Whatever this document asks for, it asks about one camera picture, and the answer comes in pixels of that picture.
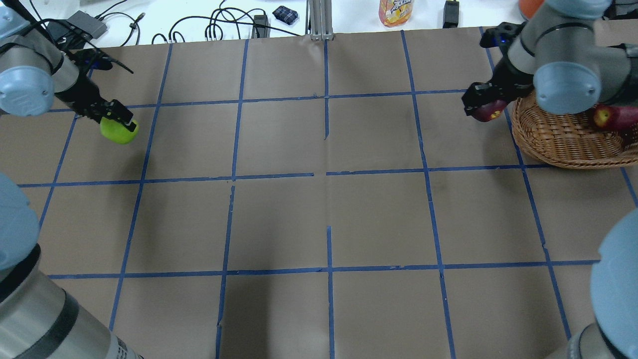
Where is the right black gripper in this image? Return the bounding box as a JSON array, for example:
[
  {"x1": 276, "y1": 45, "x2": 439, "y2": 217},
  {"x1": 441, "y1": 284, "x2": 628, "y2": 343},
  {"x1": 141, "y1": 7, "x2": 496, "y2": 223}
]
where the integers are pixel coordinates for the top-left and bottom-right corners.
[{"x1": 461, "y1": 57, "x2": 534, "y2": 117}]

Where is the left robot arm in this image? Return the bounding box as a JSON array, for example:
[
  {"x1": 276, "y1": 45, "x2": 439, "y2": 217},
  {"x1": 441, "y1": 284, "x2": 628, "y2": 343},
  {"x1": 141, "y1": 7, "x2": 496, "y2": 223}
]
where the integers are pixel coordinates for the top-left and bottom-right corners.
[{"x1": 0, "y1": 0, "x2": 141, "y2": 359}]

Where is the green apple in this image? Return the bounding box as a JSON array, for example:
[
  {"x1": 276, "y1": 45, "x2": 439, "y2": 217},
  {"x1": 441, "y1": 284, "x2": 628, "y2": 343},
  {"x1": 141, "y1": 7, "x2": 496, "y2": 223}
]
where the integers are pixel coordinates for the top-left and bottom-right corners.
[{"x1": 99, "y1": 117, "x2": 140, "y2": 145}]

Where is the black power brick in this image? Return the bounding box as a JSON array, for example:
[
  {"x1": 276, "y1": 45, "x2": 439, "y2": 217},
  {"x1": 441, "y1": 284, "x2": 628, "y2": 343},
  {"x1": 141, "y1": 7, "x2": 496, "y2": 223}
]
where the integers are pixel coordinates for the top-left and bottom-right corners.
[{"x1": 251, "y1": 14, "x2": 270, "y2": 38}]

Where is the dark blue checkered pouch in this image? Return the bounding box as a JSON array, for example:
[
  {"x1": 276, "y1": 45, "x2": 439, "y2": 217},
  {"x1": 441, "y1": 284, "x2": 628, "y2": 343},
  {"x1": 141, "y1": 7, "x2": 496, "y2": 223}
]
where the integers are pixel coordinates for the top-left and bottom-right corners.
[{"x1": 273, "y1": 6, "x2": 299, "y2": 25}]

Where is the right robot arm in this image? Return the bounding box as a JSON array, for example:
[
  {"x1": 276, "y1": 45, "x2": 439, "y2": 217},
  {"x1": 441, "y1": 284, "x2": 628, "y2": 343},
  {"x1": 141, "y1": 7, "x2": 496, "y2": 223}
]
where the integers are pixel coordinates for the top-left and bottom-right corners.
[{"x1": 461, "y1": 0, "x2": 638, "y2": 359}]

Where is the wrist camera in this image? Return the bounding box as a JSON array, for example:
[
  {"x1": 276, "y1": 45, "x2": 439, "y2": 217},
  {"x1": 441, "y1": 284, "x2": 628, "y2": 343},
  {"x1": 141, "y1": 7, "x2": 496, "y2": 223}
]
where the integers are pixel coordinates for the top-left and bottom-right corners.
[
  {"x1": 71, "y1": 48, "x2": 113, "y2": 73},
  {"x1": 479, "y1": 22, "x2": 527, "y2": 48}
]

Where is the black power adapter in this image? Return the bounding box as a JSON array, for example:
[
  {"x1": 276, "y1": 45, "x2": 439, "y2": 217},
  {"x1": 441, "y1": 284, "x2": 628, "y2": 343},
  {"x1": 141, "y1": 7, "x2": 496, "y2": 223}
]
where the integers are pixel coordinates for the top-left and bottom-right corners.
[{"x1": 442, "y1": 0, "x2": 460, "y2": 29}]

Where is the grey hub device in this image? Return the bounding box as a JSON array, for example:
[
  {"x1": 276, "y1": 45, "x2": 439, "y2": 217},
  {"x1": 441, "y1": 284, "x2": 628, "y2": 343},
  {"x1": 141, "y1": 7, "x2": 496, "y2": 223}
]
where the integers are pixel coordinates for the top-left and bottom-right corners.
[{"x1": 67, "y1": 10, "x2": 107, "y2": 39}]

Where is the aluminium frame post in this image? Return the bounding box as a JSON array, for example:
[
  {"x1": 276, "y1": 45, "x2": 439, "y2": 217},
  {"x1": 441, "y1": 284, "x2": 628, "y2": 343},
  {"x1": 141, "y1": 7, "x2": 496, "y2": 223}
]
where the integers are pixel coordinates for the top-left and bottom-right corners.
[{"x1": 306, "y1": 0, "x2": 334, "y2": 41}]

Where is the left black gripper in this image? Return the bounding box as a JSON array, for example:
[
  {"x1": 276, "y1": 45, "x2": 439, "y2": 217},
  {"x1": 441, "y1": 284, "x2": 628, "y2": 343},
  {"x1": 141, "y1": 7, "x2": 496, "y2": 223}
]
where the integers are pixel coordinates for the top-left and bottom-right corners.
[{"x1": 65, "y1": 75, "x2": 138, "y2": 133}]

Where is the dark red apple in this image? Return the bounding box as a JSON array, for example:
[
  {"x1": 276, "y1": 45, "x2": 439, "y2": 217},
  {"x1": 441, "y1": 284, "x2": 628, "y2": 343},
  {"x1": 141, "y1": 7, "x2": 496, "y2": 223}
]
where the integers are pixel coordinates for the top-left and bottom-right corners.
[{"x1": 470, "y1": 99, "x2": 508, "y2": 123}]

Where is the orange juice bottle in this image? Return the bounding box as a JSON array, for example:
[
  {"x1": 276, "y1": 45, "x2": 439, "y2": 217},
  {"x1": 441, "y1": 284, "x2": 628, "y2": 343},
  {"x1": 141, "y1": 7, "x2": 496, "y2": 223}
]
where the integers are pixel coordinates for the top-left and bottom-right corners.
[{"x1": 378, "y1": 0, "x2": 414, "y2": 27}]

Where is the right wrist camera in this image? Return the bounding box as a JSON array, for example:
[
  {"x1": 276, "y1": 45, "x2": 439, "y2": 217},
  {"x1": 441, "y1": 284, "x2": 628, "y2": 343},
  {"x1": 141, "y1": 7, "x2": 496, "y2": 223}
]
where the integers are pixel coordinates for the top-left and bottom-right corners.
[{"x1": 479, "y1": 22, "x2": 527, "y2": 48}]

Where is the black cable bundle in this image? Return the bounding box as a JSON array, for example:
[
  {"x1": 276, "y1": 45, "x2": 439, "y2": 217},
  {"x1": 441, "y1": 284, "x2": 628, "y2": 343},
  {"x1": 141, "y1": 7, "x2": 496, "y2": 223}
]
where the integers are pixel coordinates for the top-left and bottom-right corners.
[{"x1": 151, "y1": 0, "x2": 300, "y2": 44}]

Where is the orange cylindrical container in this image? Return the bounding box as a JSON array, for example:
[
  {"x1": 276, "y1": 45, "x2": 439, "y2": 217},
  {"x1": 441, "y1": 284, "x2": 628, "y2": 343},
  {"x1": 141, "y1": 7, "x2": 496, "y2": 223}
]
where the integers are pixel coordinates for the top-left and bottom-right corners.
[{"x1": 517, "y1": 0, "x2": 544, "y2": 20}]

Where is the wicker basket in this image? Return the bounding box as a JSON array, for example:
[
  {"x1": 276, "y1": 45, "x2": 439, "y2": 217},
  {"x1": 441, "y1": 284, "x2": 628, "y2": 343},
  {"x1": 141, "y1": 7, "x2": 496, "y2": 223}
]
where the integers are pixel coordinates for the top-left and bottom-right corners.
[{"x1": 512, "y1": 93, "x2": 638, "y2": 170}]

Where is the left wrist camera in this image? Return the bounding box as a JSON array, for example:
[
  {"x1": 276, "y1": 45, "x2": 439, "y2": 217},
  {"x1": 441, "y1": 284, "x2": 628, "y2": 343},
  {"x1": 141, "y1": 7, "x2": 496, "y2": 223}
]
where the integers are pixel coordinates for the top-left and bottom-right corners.
[{"x1": 71, "y1": 48, "x2": 113, "y2": 73}]

